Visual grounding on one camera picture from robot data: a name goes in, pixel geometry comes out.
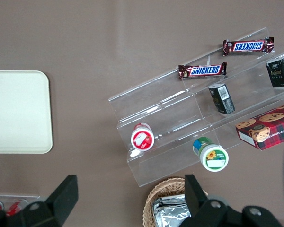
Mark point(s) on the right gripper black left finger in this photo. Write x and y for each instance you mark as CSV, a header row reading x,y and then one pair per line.
x,y
59,201

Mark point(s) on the red lid yogurt cup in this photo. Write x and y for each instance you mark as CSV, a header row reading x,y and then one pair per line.
x,y
142,140

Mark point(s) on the clear acrylic tiered stand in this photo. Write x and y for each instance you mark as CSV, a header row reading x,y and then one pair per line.
x,y
170,111

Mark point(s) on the Snickers chocolate bar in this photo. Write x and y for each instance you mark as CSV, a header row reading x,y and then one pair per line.
x,y
248,46
204,70

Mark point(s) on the cream plastic tray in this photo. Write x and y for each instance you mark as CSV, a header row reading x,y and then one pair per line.
x,y
19,111

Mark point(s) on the red plaid cookie box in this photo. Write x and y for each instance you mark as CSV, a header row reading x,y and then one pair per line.
x,y
267,127

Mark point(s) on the clear acrylic bottle rack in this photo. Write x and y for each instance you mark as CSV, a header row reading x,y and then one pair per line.
x,y
14,196

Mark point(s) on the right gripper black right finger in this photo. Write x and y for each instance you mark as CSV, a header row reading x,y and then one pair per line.
x,y
196,198

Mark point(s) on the silver foil wrapped pack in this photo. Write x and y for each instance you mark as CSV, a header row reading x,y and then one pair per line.
x,y
172,216
168,200

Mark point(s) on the black drink carton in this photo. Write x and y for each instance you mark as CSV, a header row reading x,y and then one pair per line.
x,y
222,100
280,72

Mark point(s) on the green lid sunflower cup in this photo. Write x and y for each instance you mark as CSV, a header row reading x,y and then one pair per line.
x,y
214,158

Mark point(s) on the light tan wicker basket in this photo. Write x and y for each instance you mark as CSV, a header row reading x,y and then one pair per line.
x,y
166,186

